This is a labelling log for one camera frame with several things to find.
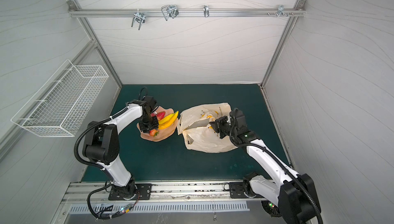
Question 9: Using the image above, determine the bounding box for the yellow banana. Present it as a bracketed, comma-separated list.
[159, 111, 179, 130]

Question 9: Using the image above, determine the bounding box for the banana print plastic bag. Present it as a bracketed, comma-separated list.
[177, 103, 236, 153]

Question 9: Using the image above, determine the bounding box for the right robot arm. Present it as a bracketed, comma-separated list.
[210, 113, 323, 224]

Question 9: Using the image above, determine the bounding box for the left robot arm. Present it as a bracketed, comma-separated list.
[82, 96, 159, 199]

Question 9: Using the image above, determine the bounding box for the red strawberry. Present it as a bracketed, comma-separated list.
[149, 129, 159, 137]

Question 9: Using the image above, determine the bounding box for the red apple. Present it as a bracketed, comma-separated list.
[156, 111, 166, 121]

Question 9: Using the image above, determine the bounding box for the green table mat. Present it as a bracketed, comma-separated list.
[112, 84, 287, 181]

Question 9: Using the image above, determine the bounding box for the white vent strip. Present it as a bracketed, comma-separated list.
[69, 201, 250, 214]

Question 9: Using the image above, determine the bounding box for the metal U-bolt clamp left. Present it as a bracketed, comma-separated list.
[131, 11, 146, 30]

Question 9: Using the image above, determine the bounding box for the metal u-bolt clamp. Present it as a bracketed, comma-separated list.
[161, 5, 179, 21]
[131, 11, 146, 30]

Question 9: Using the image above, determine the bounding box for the metal U-bolt clamp middle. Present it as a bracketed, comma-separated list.
[161, 5, 179, 21]

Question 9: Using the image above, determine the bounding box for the metal hook clamp right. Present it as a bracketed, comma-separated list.
[267, 5, 294, 17]

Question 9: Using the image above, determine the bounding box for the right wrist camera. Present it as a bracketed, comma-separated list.
[230, 108, 248, 134]

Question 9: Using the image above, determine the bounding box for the left black corrugated cable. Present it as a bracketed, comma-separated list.
[73, 106, 128, 168]

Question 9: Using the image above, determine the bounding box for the black corrugated cable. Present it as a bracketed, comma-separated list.
[229, 122, 324, 224]
[73, 106, 128, 168]

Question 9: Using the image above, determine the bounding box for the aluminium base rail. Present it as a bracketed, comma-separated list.
[61, 179, 315, 205]

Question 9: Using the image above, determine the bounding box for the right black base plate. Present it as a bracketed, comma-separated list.
[228, 181, 257, 199]

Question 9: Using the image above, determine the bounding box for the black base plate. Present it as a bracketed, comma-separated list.
[228, 181, 257, 199]
[108, 184, 152, 201]

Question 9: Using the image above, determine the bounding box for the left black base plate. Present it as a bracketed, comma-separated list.
[108, 184, 152, 201]

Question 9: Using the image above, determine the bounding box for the white wire basket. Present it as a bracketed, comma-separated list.
[11, 60, 109, 137]

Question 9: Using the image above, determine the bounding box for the aluminium cross rail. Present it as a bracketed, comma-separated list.
[69, 7, 306, 18]

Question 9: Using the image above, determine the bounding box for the small metal bracket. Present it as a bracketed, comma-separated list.
[203, 5, 209, 18]

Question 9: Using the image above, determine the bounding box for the right black corrugated cable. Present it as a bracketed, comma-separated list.
[229, 122, 324, 224]

